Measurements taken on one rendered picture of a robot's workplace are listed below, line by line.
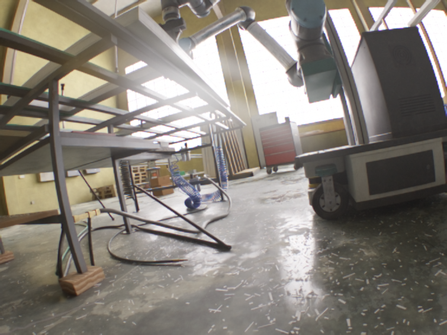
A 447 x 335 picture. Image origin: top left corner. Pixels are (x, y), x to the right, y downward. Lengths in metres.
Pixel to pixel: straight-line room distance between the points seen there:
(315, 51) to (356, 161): 0.51
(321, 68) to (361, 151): 0.39
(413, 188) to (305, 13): 0.84
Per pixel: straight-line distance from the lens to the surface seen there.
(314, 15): 0.99
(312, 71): 1.05
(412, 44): 1.28
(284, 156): 4.59
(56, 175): 0.89
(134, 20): 0.84
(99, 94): 1.38
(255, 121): 8.35
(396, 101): 1.14
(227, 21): 1.66
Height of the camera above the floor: 0.34
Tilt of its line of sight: level
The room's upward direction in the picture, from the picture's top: 11 degrees counter-clockwise
